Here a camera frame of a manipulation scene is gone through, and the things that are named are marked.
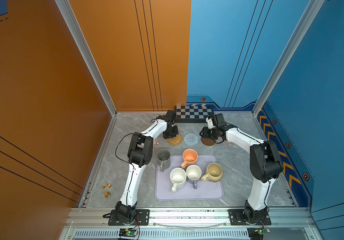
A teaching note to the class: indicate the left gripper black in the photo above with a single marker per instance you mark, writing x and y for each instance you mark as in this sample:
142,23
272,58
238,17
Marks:
176,132

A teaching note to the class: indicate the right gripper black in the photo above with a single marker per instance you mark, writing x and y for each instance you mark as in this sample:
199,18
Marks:
204,132

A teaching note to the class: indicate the yellow rattan round coaster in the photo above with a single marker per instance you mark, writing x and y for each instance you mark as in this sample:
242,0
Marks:
176,140

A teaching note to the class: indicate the brown wooden round coaster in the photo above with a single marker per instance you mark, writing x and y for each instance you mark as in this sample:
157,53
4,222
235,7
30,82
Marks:
208,142

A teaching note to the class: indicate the pink flower coaster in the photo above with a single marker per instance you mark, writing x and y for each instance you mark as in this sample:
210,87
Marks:
156,142
228,143

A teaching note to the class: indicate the grey woven round coaster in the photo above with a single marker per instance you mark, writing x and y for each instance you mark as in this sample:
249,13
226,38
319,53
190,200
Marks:
191,139

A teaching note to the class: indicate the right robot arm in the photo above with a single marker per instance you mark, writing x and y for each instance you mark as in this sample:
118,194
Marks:
265,166

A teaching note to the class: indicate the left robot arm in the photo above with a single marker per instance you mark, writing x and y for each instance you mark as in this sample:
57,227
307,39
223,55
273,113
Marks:
140,153

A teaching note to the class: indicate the black white chessboard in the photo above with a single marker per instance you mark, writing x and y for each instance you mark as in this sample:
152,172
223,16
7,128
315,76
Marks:
193,114

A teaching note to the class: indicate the grey mug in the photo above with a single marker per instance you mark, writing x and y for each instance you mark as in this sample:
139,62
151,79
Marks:
164,159

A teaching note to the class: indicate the orange mug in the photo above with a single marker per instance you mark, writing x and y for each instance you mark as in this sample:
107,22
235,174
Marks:
190,157

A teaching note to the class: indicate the yellow mug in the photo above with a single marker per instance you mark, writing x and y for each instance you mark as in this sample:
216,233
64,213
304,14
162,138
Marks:
214,173

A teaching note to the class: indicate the white mug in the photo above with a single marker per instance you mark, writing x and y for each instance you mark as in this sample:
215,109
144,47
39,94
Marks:
178,178

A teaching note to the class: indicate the lavender mug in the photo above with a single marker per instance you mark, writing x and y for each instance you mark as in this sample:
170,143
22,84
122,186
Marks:
194,174

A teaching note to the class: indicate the lavender silicone tray mat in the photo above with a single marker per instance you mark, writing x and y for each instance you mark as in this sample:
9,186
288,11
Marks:
205,191

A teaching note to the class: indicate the small brass objects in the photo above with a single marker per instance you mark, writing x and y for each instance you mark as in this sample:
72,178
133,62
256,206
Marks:
105,188

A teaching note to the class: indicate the green circuit board left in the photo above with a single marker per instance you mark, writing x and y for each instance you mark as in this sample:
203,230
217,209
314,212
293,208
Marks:
128,233

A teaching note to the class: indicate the circuit board right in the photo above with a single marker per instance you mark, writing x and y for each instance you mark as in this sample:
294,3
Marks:
258,234

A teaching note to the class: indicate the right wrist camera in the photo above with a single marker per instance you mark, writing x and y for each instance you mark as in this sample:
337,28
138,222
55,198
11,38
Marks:
209,121

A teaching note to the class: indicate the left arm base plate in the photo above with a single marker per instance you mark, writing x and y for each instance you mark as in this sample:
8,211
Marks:
142,216

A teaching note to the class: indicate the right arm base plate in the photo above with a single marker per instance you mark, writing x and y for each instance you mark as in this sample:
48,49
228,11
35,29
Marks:
239,217

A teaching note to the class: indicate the aluminium front rail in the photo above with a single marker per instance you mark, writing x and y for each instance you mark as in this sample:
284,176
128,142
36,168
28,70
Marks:
197,223

